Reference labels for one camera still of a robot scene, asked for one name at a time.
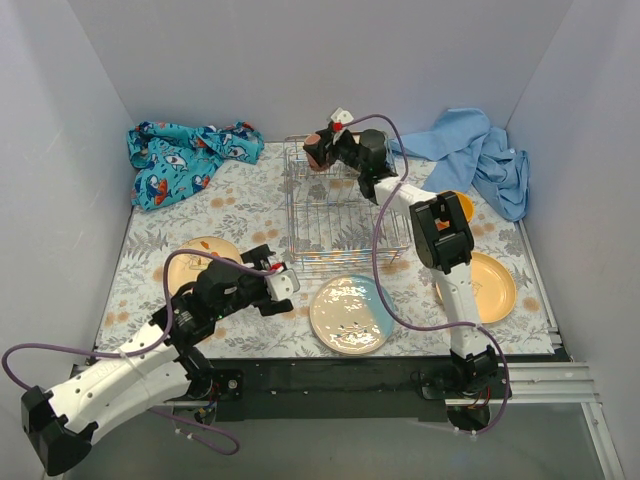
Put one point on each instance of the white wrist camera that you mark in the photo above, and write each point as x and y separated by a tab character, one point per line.
282	284
339	118

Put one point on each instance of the aluminium frame rail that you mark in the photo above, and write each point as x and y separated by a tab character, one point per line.
552	428

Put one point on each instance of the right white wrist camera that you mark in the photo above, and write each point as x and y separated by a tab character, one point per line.
339	118

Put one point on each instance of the beige bird pattern plate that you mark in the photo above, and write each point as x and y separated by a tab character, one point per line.
185	268

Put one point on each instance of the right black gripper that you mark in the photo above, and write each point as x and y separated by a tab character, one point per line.
323	147

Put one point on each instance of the plain orange plate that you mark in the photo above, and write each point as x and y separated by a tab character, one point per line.
483	292

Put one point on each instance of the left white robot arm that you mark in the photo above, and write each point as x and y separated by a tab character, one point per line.
160	362

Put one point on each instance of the blue shark pattern cloth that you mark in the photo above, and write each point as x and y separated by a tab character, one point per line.
174	162

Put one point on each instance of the beige and blue plate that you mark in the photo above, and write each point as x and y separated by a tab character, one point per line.
348	317

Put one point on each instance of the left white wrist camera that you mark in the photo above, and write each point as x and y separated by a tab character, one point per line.
282	284

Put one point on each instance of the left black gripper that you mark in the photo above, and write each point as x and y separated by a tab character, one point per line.
263	282

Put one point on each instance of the yellow bowl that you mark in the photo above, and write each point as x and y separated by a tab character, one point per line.
467	205

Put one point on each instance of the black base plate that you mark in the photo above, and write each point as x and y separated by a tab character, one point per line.
340	388

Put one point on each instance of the light blue shirt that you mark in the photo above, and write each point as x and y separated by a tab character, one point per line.
470	152

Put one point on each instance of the floral table mat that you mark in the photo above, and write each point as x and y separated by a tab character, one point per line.
245	205

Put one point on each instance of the wire dish rack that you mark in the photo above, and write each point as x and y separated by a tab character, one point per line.
330	224

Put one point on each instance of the pink mug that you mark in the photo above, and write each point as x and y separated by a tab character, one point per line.
316	153

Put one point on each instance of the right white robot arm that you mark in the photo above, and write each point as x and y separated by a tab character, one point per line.
442	239

